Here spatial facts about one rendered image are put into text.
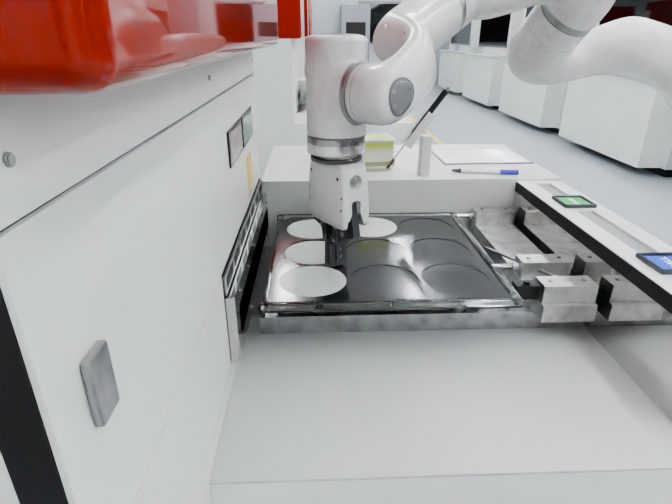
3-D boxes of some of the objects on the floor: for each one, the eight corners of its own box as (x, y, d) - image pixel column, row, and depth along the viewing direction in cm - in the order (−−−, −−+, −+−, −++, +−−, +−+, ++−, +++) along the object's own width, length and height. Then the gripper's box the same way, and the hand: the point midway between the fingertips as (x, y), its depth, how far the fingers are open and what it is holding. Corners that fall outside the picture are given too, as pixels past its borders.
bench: (636, 178, 460) (701, -74, 378) (552, 140, 624) (584, -41, 543) (748, 177, 464) (835, -73, 382) (634, 140, 628) (679, -41, 547)
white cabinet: (259, 833, 83) (208, 487, 50) (288, 422, 171) (276, 198, 138) (628, 811, 85) (814, 467, 52) (469, 417, 173) (501, 195, 140)
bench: (486, 111, 862) (502, -18, 780) (459, 99, 1026) (469, -9, 945) (547, 111, 865) (568, -18, 784) (510, 98, 1030) (524, -9, 948)
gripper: (287, 143, 75) (291, 253, 82) (345, 162, 63) (344, 287, 71) (328, 138, 79) (328, 243, 86) (389, 155, 67) (384, 274, 75)
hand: (336, 251), depth 78 cm, fingers closed
